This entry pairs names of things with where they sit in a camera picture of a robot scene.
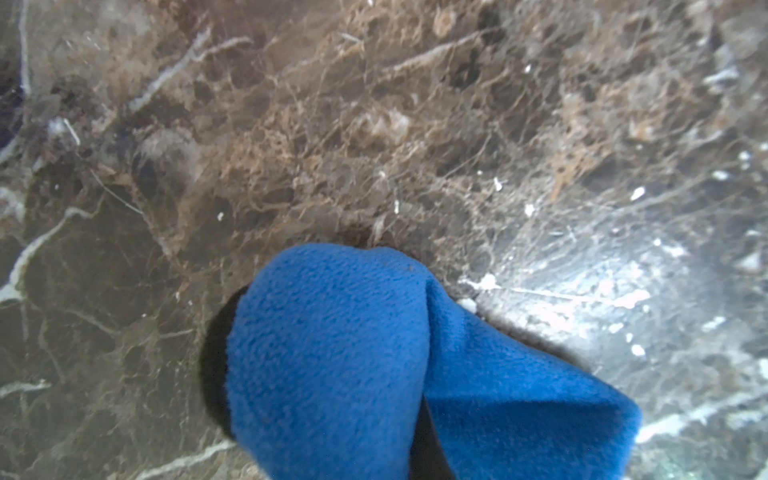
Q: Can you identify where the blue cleaning cloth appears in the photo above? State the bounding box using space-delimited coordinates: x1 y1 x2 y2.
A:
199 244 642 479

